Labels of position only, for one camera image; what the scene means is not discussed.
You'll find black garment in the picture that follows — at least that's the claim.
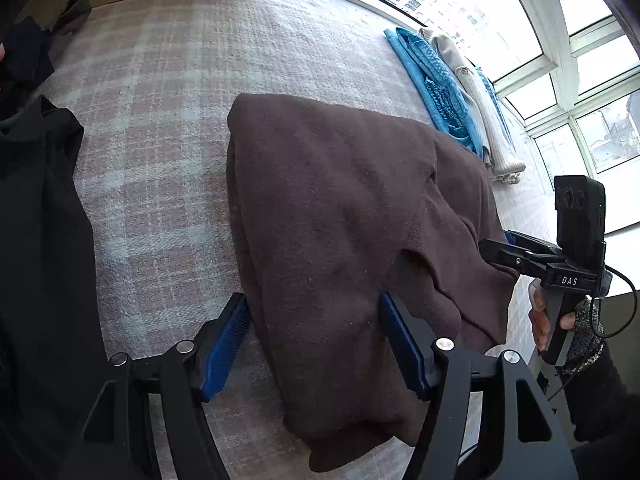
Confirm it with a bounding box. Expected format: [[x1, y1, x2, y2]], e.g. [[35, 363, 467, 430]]
[[0, 95, 108, 480]]

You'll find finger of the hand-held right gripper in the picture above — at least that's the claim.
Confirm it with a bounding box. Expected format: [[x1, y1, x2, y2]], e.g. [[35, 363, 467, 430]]
[[480, 239, 566, 279], [505, 230, 561, 259]]

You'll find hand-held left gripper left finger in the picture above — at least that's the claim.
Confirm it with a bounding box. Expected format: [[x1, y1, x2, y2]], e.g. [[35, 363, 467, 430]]
[[55, 292, 251, 480]]

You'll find olive garment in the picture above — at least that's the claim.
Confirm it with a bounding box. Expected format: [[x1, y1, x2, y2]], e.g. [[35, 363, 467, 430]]
[[47, 0, 92, 36]]

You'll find person's right hand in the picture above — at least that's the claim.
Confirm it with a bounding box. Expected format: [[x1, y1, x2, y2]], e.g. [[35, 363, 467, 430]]
[[528, 280, 578, 352]]

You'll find plaid blanket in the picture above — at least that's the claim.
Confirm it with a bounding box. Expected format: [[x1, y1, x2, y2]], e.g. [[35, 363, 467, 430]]
[[30, 0, 556, 480]]

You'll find folded beige knit cardigan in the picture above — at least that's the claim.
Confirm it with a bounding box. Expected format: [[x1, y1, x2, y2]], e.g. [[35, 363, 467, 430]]
[[419, 27, 527, 187]]

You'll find white window frame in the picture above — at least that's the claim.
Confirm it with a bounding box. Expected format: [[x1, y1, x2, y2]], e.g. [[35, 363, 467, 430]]
[[255, 0, 640, 241]]

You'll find brown fleece garment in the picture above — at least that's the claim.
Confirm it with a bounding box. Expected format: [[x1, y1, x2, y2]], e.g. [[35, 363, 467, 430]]
[[226, 92, 521, 473]]

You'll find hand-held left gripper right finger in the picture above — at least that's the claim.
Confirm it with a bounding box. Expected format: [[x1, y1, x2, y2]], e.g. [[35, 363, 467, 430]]
[[377, 290, 581, 480]]

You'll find black cable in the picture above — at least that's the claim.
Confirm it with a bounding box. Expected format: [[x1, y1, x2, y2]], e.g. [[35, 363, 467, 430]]
[[547, 265, 638, 401]]

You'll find person's right forearm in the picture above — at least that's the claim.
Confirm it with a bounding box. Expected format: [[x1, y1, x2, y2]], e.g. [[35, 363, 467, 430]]
[[557, 297, 640, 443]]

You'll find folded blue garment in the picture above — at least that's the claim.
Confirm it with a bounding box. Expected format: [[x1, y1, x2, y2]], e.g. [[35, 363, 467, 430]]
[[384, 26, 516, 161]]

